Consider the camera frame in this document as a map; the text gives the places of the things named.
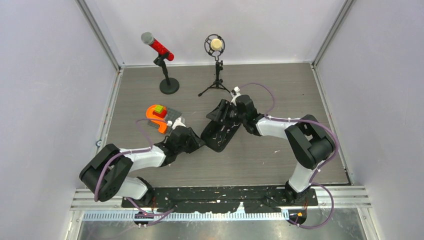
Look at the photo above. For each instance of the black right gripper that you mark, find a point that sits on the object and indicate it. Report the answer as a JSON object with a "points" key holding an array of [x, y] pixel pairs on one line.
{"points": [[233, 106]]}

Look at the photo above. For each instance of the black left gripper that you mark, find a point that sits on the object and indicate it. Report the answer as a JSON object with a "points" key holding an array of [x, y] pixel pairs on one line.
{"points": [[196, 141]]}

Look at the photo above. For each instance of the silver thinning scissors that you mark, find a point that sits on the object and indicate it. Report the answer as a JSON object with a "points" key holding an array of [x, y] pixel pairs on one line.
{"points": [[220, 138]]}

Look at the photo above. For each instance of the black tool pouch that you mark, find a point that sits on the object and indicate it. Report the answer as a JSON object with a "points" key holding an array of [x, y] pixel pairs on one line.
{"points": [[210, 131]]}

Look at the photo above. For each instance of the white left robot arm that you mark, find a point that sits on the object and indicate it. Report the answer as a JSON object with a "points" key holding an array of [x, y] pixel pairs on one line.
{"points": [[106, 175]]}

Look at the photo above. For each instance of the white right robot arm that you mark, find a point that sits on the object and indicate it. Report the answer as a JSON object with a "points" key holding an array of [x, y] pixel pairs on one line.
{"points": [[310, 142]]}

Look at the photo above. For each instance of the orange curved toy slide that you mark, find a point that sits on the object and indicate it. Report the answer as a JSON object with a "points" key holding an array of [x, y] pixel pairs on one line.
{"points": [[157, 119]]}

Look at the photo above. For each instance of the red toy block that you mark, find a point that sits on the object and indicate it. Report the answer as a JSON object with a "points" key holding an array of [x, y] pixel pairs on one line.
{"points": [[162, 115]]}

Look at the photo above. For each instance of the black tripod microphone stand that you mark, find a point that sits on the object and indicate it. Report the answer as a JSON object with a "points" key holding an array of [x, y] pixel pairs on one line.
{"points": [[218, 82]]}

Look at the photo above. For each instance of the lime green toy brick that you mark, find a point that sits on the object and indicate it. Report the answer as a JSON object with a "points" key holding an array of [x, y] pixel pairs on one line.
{"points": [[159, 108]]}

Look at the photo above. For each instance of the black round-base microphone stand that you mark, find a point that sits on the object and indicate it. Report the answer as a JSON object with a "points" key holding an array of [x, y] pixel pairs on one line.
{"points": [[168, 85]]}

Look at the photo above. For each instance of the beige condenser microphone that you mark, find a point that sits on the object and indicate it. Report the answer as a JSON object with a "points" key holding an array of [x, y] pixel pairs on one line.
{"points": [[214, 43]]}

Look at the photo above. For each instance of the red handheld microphone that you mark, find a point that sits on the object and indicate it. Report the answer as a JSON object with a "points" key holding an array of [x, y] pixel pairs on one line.
{"points": [[148, 39]]}

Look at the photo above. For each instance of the grey studded base plate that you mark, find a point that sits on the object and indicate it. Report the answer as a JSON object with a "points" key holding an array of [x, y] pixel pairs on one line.
{"points": [[171, 115]]}

